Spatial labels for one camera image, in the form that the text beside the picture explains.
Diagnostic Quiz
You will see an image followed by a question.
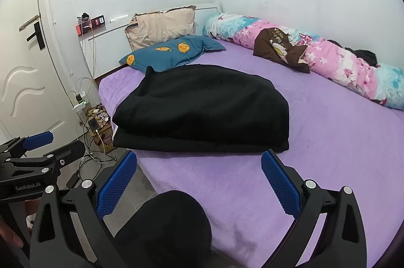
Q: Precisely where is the black fleece zip jacket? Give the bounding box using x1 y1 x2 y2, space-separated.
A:
113 64 290 144

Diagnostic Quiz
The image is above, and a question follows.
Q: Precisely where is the person's left hand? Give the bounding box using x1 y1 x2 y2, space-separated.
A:
0 199 40 249

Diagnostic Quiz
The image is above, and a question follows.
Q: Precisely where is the white door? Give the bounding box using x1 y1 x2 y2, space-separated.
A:
0 0 83 142

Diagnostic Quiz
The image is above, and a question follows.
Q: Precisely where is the beige pillow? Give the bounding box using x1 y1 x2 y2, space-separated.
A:
124 6 197 51

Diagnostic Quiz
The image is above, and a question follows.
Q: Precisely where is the white power strip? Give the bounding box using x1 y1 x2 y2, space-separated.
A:
71 91 89 111

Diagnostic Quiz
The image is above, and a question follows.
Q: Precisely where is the bed with purple sheet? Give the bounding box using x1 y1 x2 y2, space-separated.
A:
98 42 404 268

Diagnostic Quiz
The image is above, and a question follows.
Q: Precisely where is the small black garment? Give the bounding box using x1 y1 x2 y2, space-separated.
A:
328 39 379 67

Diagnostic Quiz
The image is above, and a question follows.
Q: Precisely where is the brown printed garment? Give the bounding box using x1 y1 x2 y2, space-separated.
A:
253 28 311 74

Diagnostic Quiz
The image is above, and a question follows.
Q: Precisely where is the rolled floral quilt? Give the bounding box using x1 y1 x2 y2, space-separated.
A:
202 12 404 111

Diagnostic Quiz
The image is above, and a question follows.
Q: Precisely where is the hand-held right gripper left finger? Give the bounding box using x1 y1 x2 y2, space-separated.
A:
30 151 149 268

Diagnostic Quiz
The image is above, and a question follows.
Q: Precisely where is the blue lemon print pillow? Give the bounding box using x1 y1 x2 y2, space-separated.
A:
119 35 226 72

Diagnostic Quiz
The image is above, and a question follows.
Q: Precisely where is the black door handle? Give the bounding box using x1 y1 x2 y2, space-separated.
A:
26 21 45 50

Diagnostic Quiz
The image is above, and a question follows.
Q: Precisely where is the white headboard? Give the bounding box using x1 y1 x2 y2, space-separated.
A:
77 1 223 79

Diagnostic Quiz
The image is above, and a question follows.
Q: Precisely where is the person's black trouser leg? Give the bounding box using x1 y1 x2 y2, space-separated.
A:
114 190 213 268

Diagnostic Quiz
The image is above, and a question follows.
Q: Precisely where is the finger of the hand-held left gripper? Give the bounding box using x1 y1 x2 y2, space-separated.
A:
0 141 86 183
0 131 54 161

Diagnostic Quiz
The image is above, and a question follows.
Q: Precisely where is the printed cardboard box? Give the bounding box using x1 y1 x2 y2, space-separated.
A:
86 104 115 155

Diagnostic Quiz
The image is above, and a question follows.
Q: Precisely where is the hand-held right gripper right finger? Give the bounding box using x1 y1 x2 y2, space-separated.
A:
261 150 368 268

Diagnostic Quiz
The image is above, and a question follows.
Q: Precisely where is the red and black box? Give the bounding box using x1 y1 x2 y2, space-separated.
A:
75 15 105 36

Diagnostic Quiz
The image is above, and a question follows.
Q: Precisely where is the black smooth garment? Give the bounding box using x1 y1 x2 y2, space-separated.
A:
112 124 290 153

